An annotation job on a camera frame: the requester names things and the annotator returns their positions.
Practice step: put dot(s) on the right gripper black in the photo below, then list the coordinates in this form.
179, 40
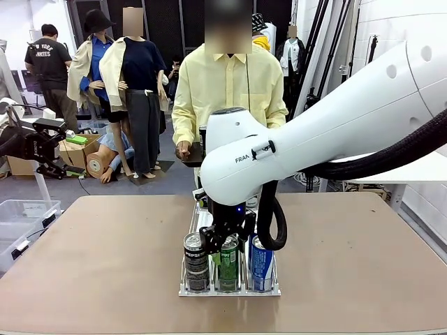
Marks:
223, 223

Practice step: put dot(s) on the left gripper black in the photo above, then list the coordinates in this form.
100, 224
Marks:
33, 146

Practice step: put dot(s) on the green soda can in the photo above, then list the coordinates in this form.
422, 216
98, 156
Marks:
228, 272

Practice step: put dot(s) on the black serving tray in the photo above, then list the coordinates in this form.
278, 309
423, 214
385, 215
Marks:
193, 155

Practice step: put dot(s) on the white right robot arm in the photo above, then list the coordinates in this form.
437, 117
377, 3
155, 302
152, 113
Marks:
331, 129

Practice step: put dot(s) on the person's right forearm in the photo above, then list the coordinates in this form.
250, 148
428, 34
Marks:
183, 130

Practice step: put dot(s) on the person's left forearm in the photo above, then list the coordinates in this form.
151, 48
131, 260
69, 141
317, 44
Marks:
277, 117

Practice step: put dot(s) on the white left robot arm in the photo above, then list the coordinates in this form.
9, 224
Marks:
12, 104

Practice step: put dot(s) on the person in black Yankees shirt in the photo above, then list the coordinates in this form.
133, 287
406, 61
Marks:
49, 63

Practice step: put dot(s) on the background person with phone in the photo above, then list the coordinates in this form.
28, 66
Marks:
174, 66

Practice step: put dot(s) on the person in yellow shirt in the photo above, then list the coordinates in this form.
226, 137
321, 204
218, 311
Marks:
223, 83

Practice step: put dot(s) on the person's right hand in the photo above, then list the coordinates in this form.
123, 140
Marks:
183, 148

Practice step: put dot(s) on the brown cardboard box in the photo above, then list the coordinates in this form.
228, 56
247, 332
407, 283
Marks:
71, 155

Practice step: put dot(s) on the black Pepsi can vertical print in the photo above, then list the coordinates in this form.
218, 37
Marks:
195, 268

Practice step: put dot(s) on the lying mannequin blue shirt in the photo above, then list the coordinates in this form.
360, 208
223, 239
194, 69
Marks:
111, 143

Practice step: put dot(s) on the blue Pocari can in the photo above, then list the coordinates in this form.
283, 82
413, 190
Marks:
262, 268

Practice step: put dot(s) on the white can dispenser rack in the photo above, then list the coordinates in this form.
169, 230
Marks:
244, 294

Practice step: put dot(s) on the clear plastic storage bin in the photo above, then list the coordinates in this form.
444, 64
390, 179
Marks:
21, 209
10, 251

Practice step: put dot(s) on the grey hanging coat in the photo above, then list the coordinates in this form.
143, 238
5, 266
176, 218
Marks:
7, 80

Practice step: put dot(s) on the mannequin with black hat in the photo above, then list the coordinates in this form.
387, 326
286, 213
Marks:
92, 52

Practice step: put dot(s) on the mannequin navy top grey trousers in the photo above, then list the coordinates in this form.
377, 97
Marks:
139, 70

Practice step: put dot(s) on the large white table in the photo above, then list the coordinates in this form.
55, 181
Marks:
401, 174

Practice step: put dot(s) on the mannequin white shirt black jacket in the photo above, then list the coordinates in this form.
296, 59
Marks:
291, 52

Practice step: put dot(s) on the mannequin yellow hoodie bucket hat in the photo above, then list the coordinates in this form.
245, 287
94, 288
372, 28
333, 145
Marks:
262, 43

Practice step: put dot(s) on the leaning black poles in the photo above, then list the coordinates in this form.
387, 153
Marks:
323, 45

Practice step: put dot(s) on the black stand on table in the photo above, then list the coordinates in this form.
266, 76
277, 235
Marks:
373, 49

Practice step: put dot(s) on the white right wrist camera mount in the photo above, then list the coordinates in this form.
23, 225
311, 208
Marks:
199, 193

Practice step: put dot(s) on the black camera tripod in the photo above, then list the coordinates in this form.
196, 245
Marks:
311, 101

